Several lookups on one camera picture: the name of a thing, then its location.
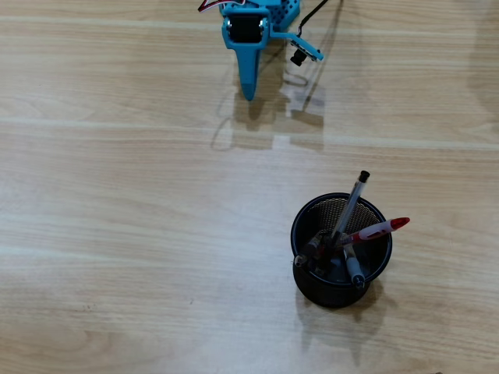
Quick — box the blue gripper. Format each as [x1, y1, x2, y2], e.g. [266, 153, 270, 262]
[220, 0, 281, 101]

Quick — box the black grip chrome tip pen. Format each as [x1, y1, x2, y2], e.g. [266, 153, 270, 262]
[293, 228, 332, 273]

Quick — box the black mesh pen holder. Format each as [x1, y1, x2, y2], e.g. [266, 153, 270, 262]
[290, 192, 394, 309]

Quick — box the blue mounted wrist camera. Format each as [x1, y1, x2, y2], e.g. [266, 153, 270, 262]
[268, 30, 325, 67]

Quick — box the blue perforated robot base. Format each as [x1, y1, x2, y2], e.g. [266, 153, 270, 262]
[269, 0, 302, 31]

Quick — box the clear pen with black cap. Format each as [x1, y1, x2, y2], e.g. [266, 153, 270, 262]
[329, 170, 371, 250]

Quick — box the red retractable pen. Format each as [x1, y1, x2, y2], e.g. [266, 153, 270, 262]
[338, 217, 411, 249]

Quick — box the red white black servo cable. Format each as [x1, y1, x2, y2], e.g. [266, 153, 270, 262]
[198, 0, 246, 12]

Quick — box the black camera cable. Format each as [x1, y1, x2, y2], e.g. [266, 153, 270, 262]
[298, 0, 329, 35]

